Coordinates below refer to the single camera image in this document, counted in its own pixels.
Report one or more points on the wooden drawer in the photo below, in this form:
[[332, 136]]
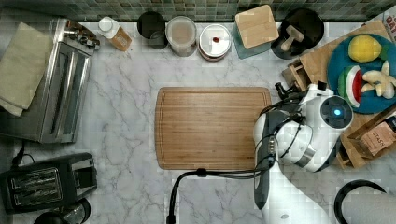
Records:
[[295, 75]]

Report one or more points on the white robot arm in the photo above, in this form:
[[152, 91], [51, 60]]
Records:
[[303, 130]]

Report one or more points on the wooden drawer cabinet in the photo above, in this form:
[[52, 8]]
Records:
[[316, 63]]

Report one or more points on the bamboo cutting board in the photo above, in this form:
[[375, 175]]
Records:
[[208, 128]]

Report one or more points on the pink rimmed white bowl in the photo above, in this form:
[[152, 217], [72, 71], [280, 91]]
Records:
[[214, 42]]

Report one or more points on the black cup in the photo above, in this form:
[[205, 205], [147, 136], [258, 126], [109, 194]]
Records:
[[151, 25]]

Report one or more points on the wooden lidded teal box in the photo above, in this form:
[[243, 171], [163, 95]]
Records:
[[254, 31]]

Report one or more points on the bottle with white cap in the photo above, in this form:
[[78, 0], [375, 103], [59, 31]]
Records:
[[114, 33]]

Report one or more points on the black bowl with wooden pestle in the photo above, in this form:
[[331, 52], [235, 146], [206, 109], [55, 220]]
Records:
[[301, 30]]

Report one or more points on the stainless toaster oven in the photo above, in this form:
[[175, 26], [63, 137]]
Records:
[[54, 114]]

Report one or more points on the toy watermelon slice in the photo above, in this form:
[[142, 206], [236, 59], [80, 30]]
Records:
[[349, 85]]

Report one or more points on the black round appliance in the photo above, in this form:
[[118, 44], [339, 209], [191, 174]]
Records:
[[75, 213]]

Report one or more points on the yellow toy lemon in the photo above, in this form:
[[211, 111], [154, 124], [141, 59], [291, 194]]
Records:
[[364, 48]]

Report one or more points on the black two-slot toaster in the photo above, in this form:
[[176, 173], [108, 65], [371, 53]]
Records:
[[48, 184]]

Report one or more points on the beige folded towel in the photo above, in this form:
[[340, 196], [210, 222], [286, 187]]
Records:
[[22, 66]]

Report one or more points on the stash tea box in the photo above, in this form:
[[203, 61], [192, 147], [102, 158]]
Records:
[[381, 136]]

